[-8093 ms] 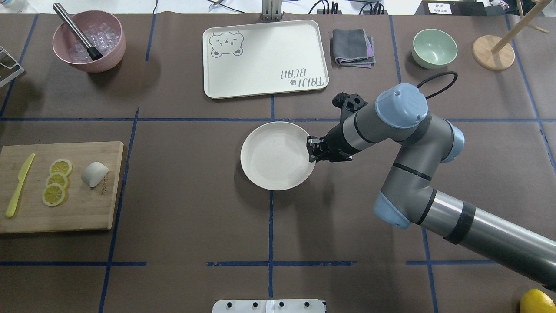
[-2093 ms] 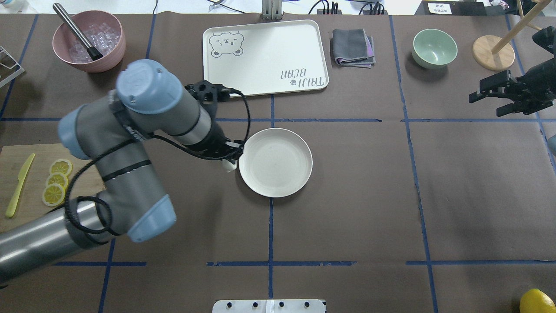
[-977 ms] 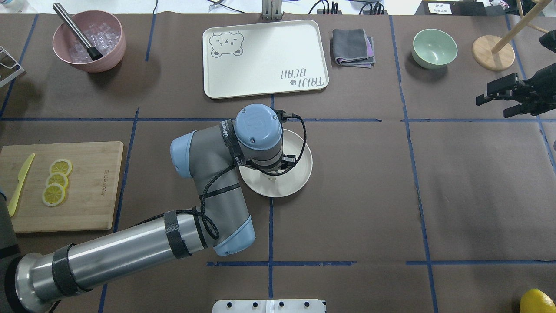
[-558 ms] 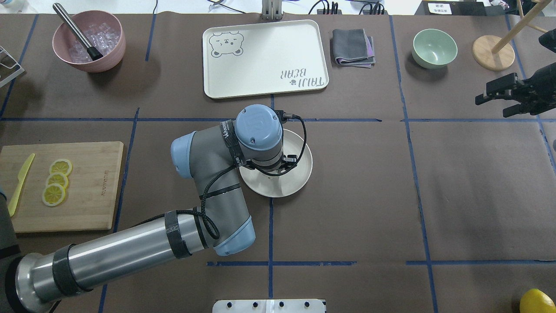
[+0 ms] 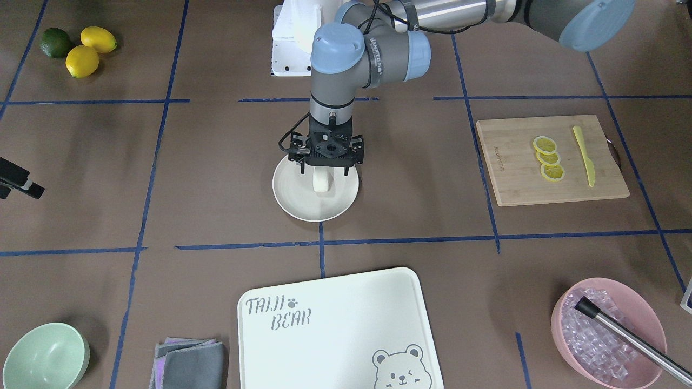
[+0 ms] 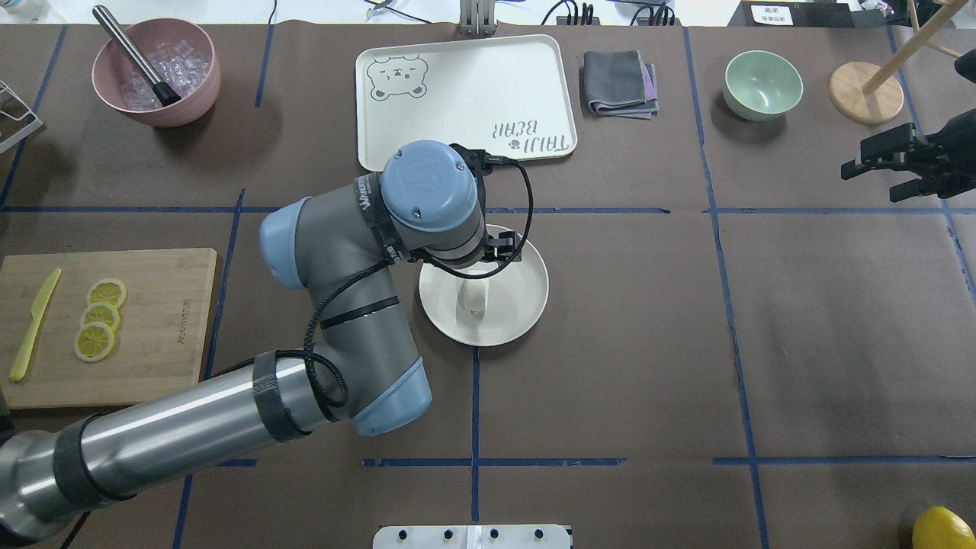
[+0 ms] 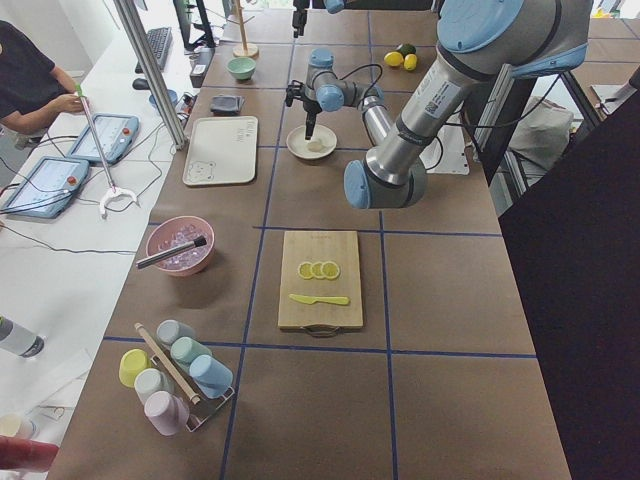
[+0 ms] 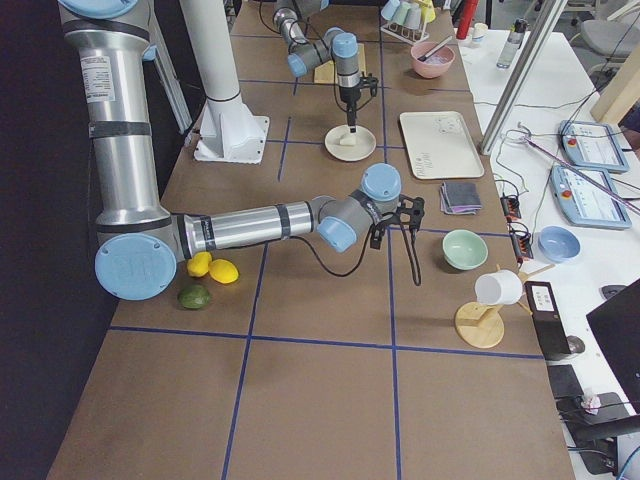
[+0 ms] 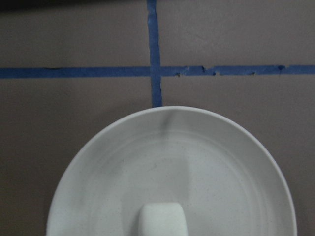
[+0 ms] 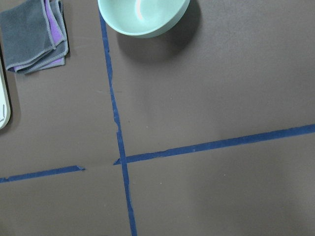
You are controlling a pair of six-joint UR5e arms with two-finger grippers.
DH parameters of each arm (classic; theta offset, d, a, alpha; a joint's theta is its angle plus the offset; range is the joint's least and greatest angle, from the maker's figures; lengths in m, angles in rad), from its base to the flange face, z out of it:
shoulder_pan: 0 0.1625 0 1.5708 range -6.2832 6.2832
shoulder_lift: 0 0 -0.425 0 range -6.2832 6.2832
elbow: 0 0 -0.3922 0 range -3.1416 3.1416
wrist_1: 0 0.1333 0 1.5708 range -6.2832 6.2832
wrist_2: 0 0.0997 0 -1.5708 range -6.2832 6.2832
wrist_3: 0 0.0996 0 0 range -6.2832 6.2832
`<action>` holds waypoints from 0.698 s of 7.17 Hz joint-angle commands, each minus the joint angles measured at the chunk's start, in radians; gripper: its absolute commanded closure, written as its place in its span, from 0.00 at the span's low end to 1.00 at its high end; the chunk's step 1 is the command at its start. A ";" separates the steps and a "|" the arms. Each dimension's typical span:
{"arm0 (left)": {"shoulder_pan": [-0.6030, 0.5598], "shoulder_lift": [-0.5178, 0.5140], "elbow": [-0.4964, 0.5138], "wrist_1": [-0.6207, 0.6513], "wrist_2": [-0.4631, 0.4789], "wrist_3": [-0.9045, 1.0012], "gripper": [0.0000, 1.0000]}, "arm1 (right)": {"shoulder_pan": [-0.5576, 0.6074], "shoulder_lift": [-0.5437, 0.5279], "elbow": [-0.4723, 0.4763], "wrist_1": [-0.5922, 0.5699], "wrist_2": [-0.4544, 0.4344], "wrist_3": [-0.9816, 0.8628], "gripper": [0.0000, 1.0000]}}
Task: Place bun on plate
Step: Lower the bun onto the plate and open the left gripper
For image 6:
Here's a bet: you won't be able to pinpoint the white steamed bun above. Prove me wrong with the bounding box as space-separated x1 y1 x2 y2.
456 279 490 320

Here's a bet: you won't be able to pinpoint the cream round plate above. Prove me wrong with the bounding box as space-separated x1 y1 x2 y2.
419 242 550 347

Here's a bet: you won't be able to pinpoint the pink bowl with ice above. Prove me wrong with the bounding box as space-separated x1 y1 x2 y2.
91 18 222 127

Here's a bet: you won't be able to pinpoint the lemon slice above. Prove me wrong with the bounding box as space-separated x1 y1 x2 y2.
79 301 121 332
73 321 116 364
86 278 128 309

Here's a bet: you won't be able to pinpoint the cream bear tray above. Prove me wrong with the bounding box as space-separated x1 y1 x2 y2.
355 34 578 172

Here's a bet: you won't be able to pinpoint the mint green bowl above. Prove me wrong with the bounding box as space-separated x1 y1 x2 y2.
722 51 804 122

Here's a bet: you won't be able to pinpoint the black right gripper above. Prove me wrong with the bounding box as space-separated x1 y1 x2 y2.
840 109 975 203

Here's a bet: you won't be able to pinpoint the bamboo cutting board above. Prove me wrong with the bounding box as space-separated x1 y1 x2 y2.
1 248 217 409

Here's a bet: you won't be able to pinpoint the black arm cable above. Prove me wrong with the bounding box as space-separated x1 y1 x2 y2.
57 143 535 549

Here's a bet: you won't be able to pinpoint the steel muddler black tip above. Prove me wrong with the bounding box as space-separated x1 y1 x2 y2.
91 5 181 107

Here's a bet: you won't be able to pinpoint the black power strip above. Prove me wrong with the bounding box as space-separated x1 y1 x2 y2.
541 1 679 27

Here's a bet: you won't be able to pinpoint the aluminium camera post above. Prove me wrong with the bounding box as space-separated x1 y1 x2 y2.
459 0 497 36

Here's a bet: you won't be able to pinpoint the lemon slice top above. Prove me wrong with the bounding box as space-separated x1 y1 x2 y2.
86 278 128 309

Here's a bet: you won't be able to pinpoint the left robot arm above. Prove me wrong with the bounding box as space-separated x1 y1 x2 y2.
2 140 526 548

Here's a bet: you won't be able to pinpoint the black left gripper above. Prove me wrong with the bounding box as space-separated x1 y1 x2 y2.
457 233 525 281

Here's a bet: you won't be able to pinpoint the folded grey purple cloth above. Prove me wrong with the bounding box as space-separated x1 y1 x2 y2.
583 51 660 120

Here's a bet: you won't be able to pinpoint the lemon slice middle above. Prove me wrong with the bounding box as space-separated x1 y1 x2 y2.
79 301 121 332

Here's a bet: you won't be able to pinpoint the wooden mug tree stand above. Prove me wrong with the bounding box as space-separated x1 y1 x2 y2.
827 1 974 126

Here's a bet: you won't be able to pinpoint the yellow lemon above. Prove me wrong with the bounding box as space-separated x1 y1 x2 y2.
910 506 975 548

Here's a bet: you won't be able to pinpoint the metal cup rack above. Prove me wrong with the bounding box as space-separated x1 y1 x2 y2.
1 80 44 154

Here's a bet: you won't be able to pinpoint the lemon slice bottom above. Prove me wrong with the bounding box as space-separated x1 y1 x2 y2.
73 321 116 364

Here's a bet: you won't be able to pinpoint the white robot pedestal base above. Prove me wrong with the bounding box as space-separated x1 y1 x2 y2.
372 524 574 548

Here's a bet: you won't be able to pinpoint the yellow plastic knife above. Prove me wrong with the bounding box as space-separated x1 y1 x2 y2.
9 268 62 383

